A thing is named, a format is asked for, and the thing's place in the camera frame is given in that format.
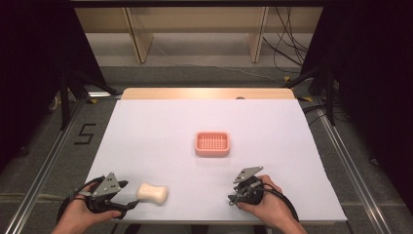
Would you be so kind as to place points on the black curtain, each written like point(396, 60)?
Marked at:
point(376, 81)
point(29, 65)

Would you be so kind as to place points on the person's left hand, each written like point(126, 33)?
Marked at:
point(81, 213)

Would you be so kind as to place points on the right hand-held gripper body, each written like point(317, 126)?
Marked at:
point(248, 188)

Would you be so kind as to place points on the white table cover sheet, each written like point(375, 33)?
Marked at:
point(195, 182)

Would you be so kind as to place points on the wooden table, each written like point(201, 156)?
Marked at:
point(181, 93)

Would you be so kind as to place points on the aluminium floor rail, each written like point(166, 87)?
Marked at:
point(350, 169)
point(42, 172)

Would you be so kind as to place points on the black overhead bar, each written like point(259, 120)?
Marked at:
point(195, 3)

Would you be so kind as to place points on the cream soap bar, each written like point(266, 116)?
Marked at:
point(152, 193)

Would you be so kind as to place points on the person's right hand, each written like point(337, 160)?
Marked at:
point(271, 204)

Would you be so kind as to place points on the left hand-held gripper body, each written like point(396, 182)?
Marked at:
point(105, 188)

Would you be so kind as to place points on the black metal stand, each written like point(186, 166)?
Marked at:
point(66, 97)
point(329, 94)

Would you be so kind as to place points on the beige wooden shelf unit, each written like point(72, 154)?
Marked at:
point(195, 19)

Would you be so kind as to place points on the pink soap dish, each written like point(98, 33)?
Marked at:
point(212, 144)

